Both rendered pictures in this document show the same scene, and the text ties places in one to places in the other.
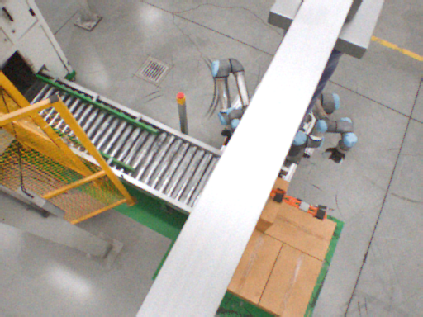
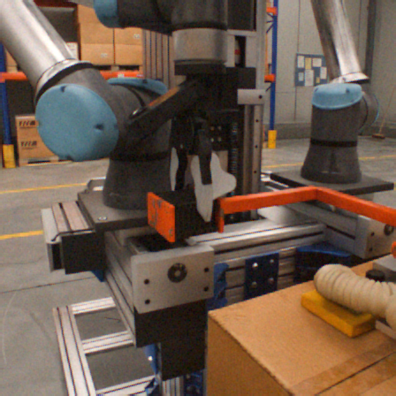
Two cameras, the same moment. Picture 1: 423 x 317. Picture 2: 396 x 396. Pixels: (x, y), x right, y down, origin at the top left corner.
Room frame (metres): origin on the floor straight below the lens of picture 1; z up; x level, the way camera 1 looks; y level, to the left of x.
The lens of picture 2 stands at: (0.83, 0.24, 1.25)
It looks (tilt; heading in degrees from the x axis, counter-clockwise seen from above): 15 degrees down; 310
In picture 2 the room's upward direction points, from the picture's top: straight up
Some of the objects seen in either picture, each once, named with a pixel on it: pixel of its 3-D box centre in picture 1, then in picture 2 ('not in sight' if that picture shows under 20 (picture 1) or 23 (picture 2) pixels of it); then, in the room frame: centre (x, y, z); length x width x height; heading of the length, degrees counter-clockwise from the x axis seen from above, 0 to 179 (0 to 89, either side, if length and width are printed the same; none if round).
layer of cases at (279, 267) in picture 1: (256, 245); not in sight; (0.45, -0.50, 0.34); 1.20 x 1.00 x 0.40; 67
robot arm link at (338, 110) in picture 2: (297, 139); (336, 110); (1.19, -0.71, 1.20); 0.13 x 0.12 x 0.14; 91
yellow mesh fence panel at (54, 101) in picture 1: (63, 186); not in sight; (0.72, 1.19, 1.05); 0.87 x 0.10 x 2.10; 119
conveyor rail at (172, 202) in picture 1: (94, 163); not in sight; (1.15, 1.18, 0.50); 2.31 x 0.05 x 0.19; 67
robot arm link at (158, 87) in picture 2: not in sight; (135, 114); (1.40, -0.25, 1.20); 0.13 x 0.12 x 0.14; 107
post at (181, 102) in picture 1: (183, 123); not in sight; (1.67, 0.31, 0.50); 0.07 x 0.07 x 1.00; 67
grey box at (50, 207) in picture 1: (42, 202); not in sight; (0.44, 1.03, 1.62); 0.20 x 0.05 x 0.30; 67
